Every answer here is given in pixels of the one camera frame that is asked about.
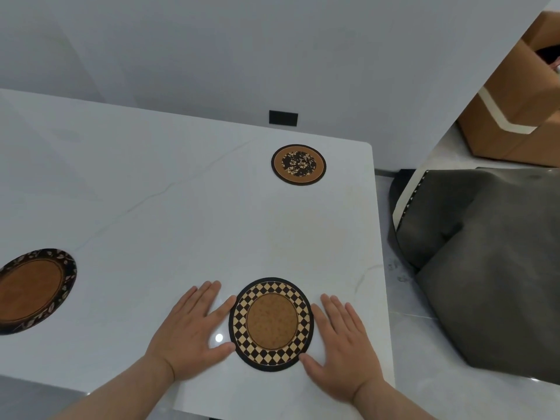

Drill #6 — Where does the person's left hand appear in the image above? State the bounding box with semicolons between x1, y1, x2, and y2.
145;280;237;383

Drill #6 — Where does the person's right hand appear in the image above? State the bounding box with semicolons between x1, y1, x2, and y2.
298;293;387;405

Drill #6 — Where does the checkered rim round mat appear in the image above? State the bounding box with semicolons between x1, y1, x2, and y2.
228;276;315;373

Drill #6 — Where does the black leaf-rim brown mat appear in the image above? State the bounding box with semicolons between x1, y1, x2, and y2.
0;247;78;336

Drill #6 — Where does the white marble table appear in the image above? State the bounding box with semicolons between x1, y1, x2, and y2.
0;87;397;420

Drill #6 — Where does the black chair with white trim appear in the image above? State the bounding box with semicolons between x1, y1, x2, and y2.
388;169;432;235

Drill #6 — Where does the taped cardboard box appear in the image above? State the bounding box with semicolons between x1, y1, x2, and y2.
456;10;560;168

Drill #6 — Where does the black wall socket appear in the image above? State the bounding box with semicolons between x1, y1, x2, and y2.
268;110;299;127

